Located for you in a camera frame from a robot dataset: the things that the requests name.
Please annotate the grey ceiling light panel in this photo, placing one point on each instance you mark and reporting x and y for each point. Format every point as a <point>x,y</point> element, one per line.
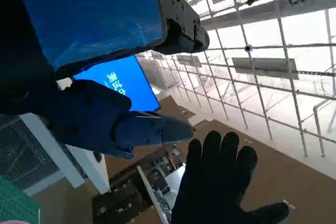
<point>265,68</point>

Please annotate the small black ceiling camera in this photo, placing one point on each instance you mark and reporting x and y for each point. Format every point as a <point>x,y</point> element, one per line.
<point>250,0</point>

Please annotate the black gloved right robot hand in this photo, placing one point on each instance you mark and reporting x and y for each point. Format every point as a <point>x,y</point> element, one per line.
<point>212,182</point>

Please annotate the green cutting mat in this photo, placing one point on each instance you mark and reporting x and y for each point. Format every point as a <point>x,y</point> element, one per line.
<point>15,203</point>

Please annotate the blue display screen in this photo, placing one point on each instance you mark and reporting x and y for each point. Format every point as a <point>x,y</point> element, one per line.
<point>131,79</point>

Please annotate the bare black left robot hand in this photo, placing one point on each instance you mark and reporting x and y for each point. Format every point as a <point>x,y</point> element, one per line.
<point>86,11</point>

